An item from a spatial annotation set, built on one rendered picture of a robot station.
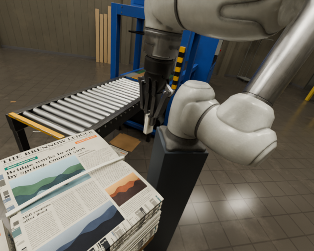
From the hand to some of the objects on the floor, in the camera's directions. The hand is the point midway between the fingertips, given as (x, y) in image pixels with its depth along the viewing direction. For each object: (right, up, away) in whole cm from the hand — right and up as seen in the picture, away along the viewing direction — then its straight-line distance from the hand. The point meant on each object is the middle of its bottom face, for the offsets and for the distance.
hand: (149, 123), depth 52 cm
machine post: (+35, +3, +237) cm, 240 cm away
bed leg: (-104, -60, +95) cm, 153 cm away
